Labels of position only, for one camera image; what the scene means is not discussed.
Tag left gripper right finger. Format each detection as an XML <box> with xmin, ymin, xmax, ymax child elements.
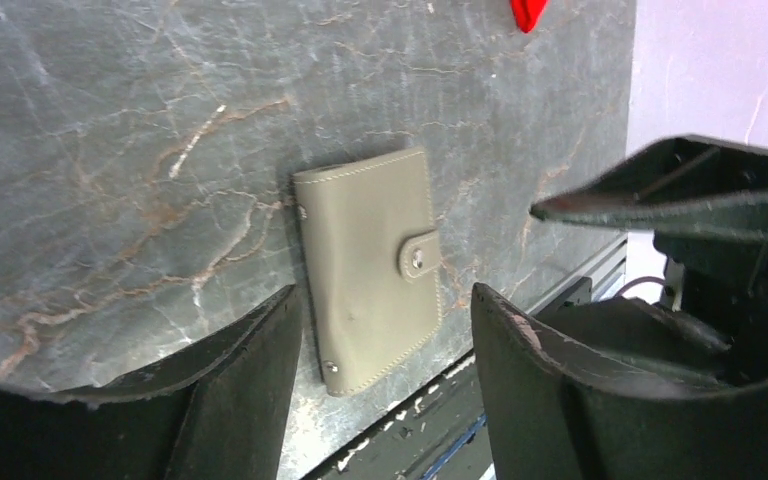
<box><xmin>471</xmin><ymin>283</ymin><xmax>768</xmax><ymax>479</ymax></box>

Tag red kung fu t-shirt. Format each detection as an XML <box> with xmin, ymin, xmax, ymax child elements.
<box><xmin>509</xmin><ymin>0</ymin><xmax>549</xmax><ymax>33</ymax></box>

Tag aluminium frame rail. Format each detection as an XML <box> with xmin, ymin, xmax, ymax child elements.
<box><xmin>525</xmin><ymin>234</ymin><xmax>628</xmax><ymax>314</ymax></box>

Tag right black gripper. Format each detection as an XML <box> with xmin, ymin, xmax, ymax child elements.
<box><xmin>530</xmin><ymin>135</ymin><xmax>768</xmax><ymax>386</ymax></box>

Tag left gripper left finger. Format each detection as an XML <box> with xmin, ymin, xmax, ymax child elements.
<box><xmin>0</xmin><ymin>285</ymin><xmax>302</xmax><ymax>479</ymax></box>

